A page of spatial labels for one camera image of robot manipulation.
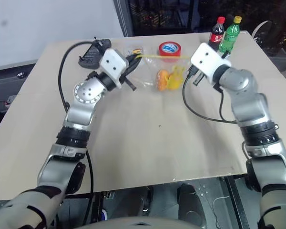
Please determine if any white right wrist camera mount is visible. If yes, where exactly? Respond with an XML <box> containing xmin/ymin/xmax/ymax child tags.
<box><xmin>190</xmin><ymin>42</ymin><xmax>232</xmax><ymax>85</ymax></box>

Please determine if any orange toy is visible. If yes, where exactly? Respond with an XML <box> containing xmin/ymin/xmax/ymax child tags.
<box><xmin>156</xmin><ymin>69</ymin><xmax>170</xmax><ymax>92</ymax></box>

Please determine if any green soda bottle yellow cap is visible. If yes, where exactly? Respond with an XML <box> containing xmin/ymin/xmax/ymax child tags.
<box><xmin>218</xmin><ymin>16</ymin><xmax>243</xmax><ymax>54</ymax></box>

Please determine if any small yellow black packet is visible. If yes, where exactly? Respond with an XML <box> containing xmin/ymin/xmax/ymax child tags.
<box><xmin>127</xmin><ymin>47</ymin><xmax>144</xmax><ymax>55</ymax></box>

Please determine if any black handheld device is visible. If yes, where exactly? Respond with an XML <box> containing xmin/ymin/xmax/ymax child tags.
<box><xmin>78</xmin><ymin>39</ymin><xmax>112</xmax><ymax>69</ymax></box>

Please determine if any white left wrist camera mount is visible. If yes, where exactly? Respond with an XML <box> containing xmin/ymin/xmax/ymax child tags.
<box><xmin>100</xmin><ymin>47</ymin><xmax>130</xmax><ymax>90</ymax></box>

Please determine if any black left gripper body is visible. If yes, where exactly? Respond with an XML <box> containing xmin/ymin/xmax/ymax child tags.
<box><xmin>121</xmin><ymin>59</ymin><xmax>142</xmax><ymax>80</ymax></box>

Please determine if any black equipment case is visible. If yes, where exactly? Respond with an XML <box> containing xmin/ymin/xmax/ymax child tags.
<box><xmin>0</xmin><ymin>61</ymin><xmax>37</xmax><ymax>97</ymax></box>

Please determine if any clear zip bag yellow zipper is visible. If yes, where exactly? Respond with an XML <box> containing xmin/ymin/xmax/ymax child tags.
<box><xmin>126</xmin><ymin>52</ymin><xmax>190</xmax><ymax>93</ymax></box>

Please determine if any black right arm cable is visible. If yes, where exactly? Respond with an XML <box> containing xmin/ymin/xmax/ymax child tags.
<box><xmin>182</xmin><ymin>69</ymin><xmax>239</xmax><ymax>125</ymax></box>

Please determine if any red tape roll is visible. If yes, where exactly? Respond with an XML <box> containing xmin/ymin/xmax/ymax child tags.
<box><xmin>158</xmin><ymin>41</ymin><xmax>182</xmax><ymax>63</ymax></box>

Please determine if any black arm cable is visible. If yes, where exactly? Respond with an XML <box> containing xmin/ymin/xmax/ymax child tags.
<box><xmin>58</xmin><ymin>41</ymin><xmax>96</xmax><ymax>226</ymax></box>
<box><xmin>182</xmin><ymin>69</ymin><xmax>239</xmax><ymax>125</ymax></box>

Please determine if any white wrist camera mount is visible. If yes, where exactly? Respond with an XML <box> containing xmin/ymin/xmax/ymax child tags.
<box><xmin>100</xmin><ymin>47</ymin><xmax>130</xmax><ymax>90</ymax></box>
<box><xmin>190</xmin><ymin>42</ymin><xmax>232</xmax><ymax>85</ymax></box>

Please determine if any black rounded shape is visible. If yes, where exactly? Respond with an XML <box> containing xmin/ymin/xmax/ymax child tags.
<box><xmin>177</xmin><ymin>182</ymin><xmax>207</xmax><ymax>226</ymax></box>

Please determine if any white curved hose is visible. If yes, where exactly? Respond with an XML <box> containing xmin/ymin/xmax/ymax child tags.
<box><xmin>251</xmin><ymin>20</ymin><xmax>270</xmax><ymax>37</ymax></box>

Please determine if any grey robot torso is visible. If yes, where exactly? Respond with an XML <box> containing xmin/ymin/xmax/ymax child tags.
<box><xmin>73</xmin><ymin>216</ymin><xmax>198</xmax><ymax>229</ymax></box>

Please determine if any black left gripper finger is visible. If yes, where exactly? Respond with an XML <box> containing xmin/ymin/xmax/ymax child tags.
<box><xmin>120</xmin><ymin>75</ymin><xmax>137</xmax><ymax>92</ymax></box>
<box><xmin>127</xmin><ymin>53</ymin><xmax>143</xmax><ymax>63</ymax></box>

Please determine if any cola bottle red cap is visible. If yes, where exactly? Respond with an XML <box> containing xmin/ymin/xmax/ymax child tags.
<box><xmin>207</xmin><ymin>16</ymin><xmax>226</xmax><ymax>52</ymax></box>

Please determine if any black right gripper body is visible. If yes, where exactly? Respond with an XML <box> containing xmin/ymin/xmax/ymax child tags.
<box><xmin>186</xmin><ymin>64</ymin><xmax>205</xmax><ymax>79</ymax></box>

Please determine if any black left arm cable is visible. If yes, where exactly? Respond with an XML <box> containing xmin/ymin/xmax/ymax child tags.
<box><xmin>58</xmin><ymin>41</ymin><xmax>96</xmax><ymax>226</ymax></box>

